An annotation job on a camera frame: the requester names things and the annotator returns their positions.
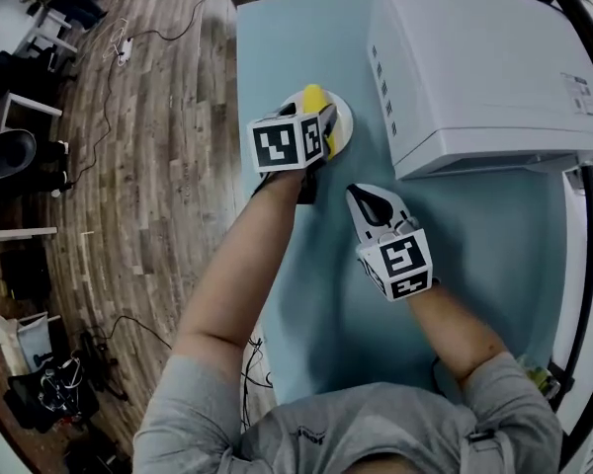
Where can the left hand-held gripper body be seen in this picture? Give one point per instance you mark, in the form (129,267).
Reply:
(277,146)

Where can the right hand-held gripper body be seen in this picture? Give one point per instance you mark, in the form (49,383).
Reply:
(400,260)

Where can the person's left forearm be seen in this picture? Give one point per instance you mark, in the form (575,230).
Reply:
(247,264)

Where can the person's grey shirt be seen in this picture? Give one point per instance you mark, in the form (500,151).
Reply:
(326,427)

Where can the dark grey chair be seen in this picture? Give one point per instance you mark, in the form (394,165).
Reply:
(7,152)

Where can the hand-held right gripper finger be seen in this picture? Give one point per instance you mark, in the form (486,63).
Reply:
(362,217)
(400,210)

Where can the yellow banana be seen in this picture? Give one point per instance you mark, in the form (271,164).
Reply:
(313,99)

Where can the white microwave oven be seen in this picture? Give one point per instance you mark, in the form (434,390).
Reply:
(474,67)

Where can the white power strip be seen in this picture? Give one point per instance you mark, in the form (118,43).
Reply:
(126,50)

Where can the white frame side table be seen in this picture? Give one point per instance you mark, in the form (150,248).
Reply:
(25,104)

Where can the person's right forearm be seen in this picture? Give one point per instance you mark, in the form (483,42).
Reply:
(449,334)

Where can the white round plate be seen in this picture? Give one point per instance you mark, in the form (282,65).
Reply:
(343,116)

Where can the black metal railing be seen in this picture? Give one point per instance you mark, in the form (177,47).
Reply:
(585,274)

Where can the white paper bags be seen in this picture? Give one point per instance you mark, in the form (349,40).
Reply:
(17,339)

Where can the clear drink bottle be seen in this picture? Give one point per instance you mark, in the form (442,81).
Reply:
(541,378)

